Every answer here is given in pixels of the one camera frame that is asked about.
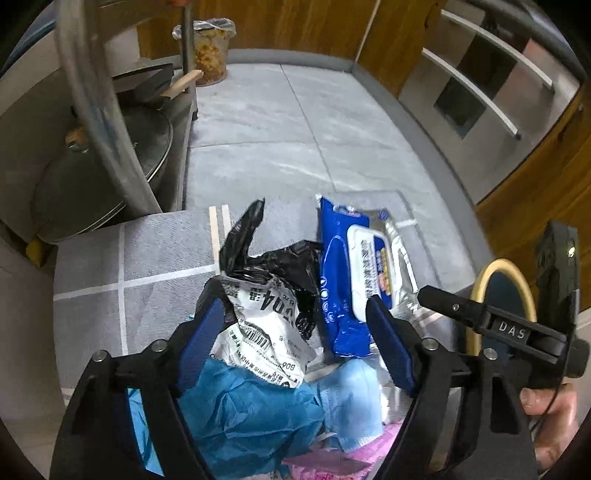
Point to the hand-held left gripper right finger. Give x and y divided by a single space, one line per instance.
390 341

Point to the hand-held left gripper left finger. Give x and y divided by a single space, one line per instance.
203 337

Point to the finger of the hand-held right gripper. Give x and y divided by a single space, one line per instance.
489 321

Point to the dark bin with yellow rim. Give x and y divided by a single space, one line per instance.
503 295

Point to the white label bag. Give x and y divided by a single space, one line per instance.
263 337

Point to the light blue face mask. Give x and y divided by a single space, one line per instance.
355 397

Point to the white cloth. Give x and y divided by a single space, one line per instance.
393 410

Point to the blue plastic bag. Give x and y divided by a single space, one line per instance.
249 406

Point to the blue wet wipes packet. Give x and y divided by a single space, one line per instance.
341 258

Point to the black plastic bag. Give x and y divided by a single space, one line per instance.
277 263

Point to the pink packet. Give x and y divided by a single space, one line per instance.
351 466

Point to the person's right hand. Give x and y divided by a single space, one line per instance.
554 417

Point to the grey mat with white lines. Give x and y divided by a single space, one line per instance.
161 258

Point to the stainless steel appliance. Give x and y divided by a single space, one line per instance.
517 129

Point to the grey pan lid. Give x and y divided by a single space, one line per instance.
78 198

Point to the clear bin with plastic liner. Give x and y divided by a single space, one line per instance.
210 55

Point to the grey metal tube frame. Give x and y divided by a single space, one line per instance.
99 115

